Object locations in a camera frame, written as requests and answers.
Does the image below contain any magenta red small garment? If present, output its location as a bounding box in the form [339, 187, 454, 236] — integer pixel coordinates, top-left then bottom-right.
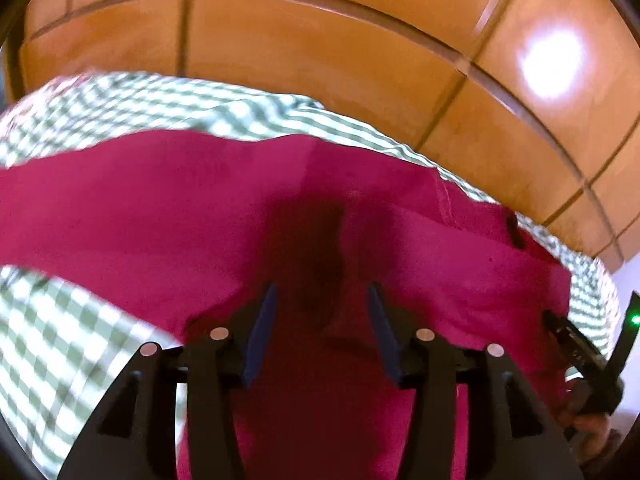
[1, 130, 570, 479]

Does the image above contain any person's right hand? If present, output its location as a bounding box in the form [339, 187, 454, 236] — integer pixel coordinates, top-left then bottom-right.
[558, 378, 622, 467]

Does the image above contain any green white checkered bedsheet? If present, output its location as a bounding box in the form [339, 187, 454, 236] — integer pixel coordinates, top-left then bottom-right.
[0, 70, 622, 478]

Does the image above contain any orange wooden wardrobe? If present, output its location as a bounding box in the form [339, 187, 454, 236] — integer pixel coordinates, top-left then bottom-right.
[1, 0, 639, 271]

